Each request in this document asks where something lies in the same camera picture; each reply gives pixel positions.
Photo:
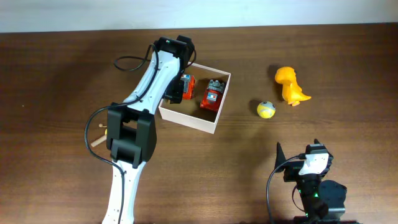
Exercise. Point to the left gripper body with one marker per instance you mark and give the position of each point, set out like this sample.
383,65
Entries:
174,92

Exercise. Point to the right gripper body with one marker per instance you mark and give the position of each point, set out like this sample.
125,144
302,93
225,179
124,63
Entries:
294,167

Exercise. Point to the small red toy car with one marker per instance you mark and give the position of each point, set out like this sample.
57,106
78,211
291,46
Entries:
188,88

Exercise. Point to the red toy fire truck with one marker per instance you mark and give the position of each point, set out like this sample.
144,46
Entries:
213,95

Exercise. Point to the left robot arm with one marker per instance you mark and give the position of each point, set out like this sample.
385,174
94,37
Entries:
131,132

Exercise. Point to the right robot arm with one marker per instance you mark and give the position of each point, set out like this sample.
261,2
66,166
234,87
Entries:
322,200

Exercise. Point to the yellow grey ball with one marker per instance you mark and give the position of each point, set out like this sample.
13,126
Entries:
266,109

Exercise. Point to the orange toy dinosaur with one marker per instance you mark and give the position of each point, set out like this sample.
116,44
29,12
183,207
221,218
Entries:
291,91

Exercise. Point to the white cardboard box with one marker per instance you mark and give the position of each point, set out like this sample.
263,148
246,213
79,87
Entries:
188,112

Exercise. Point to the yellow wooden rattle drum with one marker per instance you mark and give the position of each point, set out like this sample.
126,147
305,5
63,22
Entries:
102,138

